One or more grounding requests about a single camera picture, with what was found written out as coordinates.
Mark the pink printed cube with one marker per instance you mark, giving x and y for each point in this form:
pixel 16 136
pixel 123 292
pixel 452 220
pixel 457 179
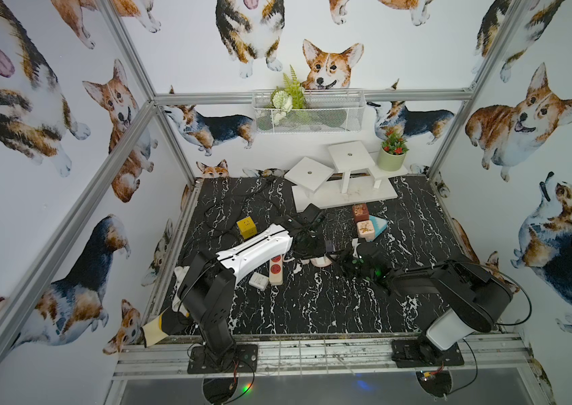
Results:
pixel 366 230

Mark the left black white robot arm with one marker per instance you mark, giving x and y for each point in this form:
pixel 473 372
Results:
pixel 207 290

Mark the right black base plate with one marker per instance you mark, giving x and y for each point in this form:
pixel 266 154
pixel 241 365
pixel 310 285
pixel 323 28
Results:
pixel 412 353

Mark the white wire basket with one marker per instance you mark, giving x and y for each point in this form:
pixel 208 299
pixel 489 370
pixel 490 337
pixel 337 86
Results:
pixel 334 111

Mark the aluminium frame front rail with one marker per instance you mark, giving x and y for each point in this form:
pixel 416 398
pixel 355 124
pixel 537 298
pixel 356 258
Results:
pixel 317 357

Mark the yellow cube plug adapter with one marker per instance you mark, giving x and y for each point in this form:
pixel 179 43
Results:
pixel 247 228

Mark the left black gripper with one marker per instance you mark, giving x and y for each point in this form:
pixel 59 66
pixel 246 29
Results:
pixel 314 242

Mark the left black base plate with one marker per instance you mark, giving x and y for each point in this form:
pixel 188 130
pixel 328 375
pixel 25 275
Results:
pixel 242 358

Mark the green fern plant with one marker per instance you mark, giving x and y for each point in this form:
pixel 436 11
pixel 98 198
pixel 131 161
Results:
pixel 289 97

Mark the white plug adapter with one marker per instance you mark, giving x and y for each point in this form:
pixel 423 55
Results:
pixel 259 281

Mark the round pink socket hub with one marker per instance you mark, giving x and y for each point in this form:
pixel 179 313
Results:
pixel 321 262

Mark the beige red power strip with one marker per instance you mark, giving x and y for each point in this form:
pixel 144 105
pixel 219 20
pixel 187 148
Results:
pixel 276 270

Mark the dark red printed cube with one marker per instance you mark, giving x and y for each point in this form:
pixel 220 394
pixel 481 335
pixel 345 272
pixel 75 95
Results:
pixel 360 213

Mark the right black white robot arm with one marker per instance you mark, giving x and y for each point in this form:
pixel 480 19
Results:
pixel 476 298

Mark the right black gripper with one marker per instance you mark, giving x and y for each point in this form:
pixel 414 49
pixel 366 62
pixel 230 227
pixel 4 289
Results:
pixel 343 258

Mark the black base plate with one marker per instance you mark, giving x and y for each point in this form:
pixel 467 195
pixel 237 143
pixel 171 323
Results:
pixel 412 353
pixel 242 358

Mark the yellow paper note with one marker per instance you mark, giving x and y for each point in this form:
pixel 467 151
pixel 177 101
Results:
pixel 153 332

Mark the green potted red flowers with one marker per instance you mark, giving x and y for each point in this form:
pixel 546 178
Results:
pixel 393 151

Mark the white tiered display stand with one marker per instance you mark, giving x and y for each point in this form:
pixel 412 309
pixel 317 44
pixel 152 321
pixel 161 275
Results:
pixel 355 178

